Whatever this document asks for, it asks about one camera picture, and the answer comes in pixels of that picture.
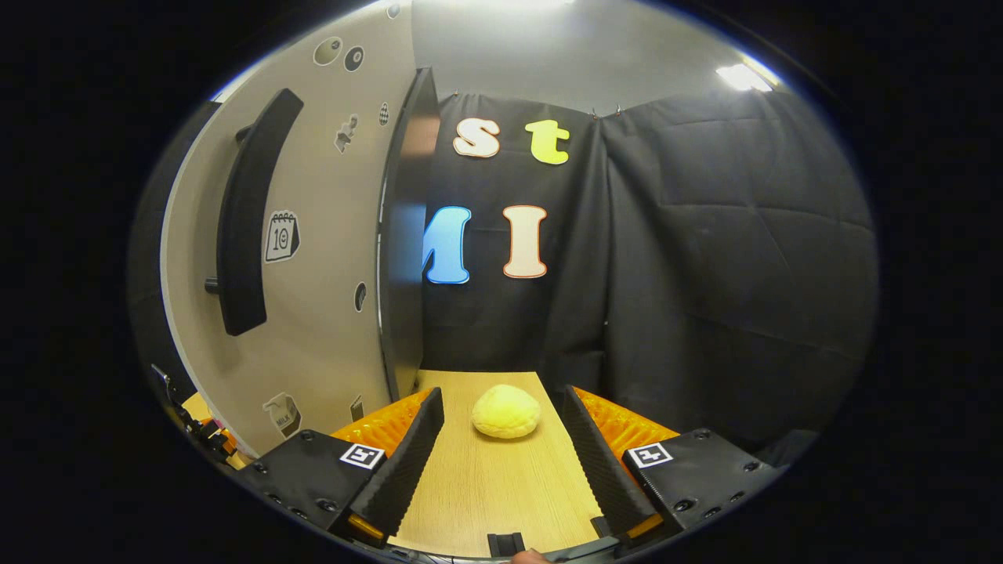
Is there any black backdrop cloth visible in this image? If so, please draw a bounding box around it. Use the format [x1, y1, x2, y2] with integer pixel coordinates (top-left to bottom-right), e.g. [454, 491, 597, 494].
[423, 90, 878, 455]

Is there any long ceiling light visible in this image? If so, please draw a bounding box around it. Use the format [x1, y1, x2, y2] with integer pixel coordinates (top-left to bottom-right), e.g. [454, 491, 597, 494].
[715, 63, 777, 92]

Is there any white cabinet door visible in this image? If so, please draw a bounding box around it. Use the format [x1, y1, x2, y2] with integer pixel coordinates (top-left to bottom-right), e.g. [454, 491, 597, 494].
[149, 0, 418, 459]

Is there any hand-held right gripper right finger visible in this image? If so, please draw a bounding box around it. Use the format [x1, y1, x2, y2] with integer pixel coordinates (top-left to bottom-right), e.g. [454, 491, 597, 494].
[560, 385, 788, 549]

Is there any black door handle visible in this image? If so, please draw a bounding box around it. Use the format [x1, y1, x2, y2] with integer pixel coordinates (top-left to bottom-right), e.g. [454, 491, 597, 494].
[205, 88, 305, 338]

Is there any pale yellow bread roll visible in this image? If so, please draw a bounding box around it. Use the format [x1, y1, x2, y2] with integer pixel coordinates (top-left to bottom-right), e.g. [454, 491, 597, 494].
[471, 384, 542, 439]

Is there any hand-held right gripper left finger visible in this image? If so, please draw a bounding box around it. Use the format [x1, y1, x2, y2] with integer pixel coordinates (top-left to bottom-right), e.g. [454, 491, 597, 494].
[239, 387, 446, 548]

